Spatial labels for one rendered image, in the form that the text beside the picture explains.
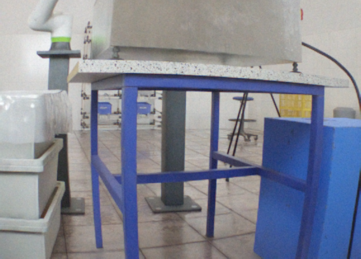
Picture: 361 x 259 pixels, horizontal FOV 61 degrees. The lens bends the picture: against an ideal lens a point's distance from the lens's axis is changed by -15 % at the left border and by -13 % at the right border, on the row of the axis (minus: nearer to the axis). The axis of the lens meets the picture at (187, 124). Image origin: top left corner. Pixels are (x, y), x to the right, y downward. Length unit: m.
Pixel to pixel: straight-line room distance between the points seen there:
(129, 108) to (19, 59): 5.94
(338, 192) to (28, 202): 1.08
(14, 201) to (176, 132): 1.15
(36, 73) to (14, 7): 1.40
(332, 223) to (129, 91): 0.81
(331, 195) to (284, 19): 0.58
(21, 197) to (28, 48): 5.50
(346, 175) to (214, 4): 0.70
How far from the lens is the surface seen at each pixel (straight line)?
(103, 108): 6.03
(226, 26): 0.95
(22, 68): 6.61
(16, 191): 1.27
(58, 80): 2.00
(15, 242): 1.34
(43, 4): 1.91
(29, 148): 1.23
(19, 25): 6.75
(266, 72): 0.88
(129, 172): 0.77
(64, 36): 2.02
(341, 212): 1.23
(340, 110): 4.93
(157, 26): 0.88
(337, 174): 1.16
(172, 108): 2.05
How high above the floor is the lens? 0.68
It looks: 5 degrees down
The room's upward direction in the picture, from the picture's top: 1 degrees clockwise
